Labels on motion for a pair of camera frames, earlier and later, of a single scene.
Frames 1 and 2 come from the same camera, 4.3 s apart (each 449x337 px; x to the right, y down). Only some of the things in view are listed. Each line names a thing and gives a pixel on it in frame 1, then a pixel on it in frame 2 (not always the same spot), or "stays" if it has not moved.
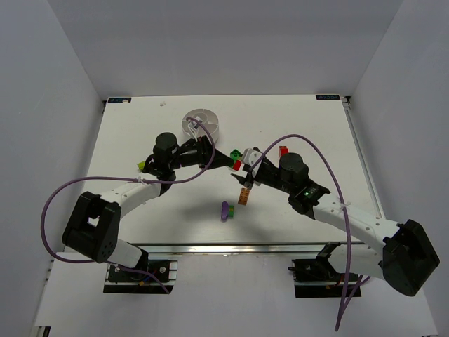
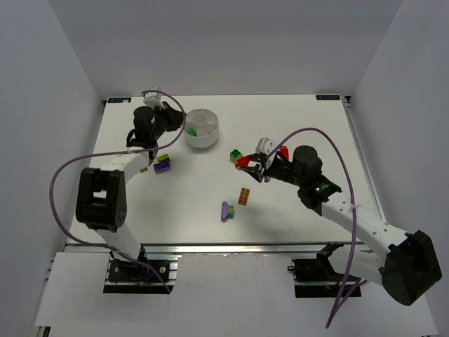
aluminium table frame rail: (363, 157) stays
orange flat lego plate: (243, 196) stays
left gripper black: (204, 152) -> (173, 118)
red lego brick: (283, 149) stays
